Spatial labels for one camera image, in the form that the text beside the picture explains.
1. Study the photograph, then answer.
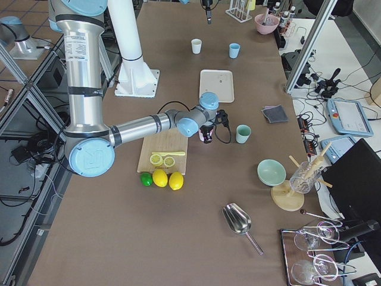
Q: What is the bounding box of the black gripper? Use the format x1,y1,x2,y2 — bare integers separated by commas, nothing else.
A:
205,7,212,24
199,110,228,144

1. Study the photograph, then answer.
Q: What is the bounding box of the pink cup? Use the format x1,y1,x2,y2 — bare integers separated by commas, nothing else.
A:
198,125,214,144

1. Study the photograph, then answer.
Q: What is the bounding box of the cream white cup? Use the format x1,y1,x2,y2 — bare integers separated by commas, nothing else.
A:
191,39,202,54

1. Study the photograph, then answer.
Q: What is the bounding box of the green cup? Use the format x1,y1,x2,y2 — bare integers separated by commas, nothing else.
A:
236,125,251,144

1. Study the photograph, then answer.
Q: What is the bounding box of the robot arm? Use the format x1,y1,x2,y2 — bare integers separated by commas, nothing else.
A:
199,0,220,24
49,1,219,177

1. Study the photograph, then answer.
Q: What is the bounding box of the beige rabbit tray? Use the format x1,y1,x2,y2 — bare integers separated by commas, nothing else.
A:
199,69,235,103

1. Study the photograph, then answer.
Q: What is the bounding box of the yellow plastic knife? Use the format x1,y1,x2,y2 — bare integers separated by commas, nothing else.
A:
151,151,186,156

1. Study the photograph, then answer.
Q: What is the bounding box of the blue cup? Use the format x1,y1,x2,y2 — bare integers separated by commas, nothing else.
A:
229,43,241,59

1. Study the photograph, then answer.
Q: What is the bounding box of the wooden cutting board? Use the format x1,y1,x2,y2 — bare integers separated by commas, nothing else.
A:
137,128,188,175

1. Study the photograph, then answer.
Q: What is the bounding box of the lemon slice lower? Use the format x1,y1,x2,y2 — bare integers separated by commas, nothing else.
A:
163,156,176,168

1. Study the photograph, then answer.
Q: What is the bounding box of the lemon slice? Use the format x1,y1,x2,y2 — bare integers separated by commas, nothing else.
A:
149,154,164,167
163,156,176,168

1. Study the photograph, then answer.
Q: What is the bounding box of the yellow lemon lower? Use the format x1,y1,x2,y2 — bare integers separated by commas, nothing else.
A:
169,172,184,191

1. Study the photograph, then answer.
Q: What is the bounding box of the yellow lemon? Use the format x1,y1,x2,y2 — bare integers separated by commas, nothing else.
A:
152,169,168,188
169,172,184,191

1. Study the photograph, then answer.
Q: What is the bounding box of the lemon slice upper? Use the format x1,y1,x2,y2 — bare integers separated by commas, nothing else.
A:
149,154,164,167

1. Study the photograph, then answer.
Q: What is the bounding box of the metal muddler in bowl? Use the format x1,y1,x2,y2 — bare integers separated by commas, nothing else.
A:
262,8,269,26

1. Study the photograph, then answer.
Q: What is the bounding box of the pink bowl with ice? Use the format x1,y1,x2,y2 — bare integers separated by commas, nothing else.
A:
254,14,279,35

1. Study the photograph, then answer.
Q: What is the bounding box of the yellow lemon upper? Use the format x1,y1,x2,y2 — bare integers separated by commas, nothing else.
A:
152,169,168,188

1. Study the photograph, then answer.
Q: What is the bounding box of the grey cloth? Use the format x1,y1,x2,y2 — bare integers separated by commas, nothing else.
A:
261,105,289,124

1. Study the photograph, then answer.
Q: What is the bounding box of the green lime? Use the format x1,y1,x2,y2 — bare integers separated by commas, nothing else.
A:
140,173,154,186

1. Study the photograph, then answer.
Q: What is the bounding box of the green bowl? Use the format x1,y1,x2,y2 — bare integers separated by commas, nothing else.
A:
257,159,286,186

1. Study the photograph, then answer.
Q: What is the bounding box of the metal scoop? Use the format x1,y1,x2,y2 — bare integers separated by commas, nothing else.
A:
223,203,264,256

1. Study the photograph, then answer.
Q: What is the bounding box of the wooden cup stand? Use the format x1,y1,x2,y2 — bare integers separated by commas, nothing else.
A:
271,142,333,212

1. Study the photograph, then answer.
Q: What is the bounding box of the clear glass cup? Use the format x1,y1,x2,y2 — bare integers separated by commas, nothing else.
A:
289,161,321,194

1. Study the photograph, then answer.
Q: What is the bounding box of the teach pendant tablet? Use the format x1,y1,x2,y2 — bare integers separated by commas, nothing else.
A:
327,98,374,137

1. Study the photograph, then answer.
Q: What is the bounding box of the wine glass upper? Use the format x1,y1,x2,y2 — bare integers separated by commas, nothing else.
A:
294,220,339,251

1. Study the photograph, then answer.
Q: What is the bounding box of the wine glass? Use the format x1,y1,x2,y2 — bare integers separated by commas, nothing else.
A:
294,220,339,251
291,254,338,285

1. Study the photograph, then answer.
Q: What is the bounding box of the black monitor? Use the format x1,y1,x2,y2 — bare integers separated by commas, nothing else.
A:
323,139,380,222

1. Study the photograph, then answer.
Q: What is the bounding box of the wine glass lower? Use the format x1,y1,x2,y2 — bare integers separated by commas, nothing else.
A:
291,254,338,285

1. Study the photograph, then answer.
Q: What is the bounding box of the white wire rack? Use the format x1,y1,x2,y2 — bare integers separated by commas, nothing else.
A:
225,0,256,23

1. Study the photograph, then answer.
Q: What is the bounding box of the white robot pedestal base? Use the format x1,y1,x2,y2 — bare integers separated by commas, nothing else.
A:
108,0,160,98

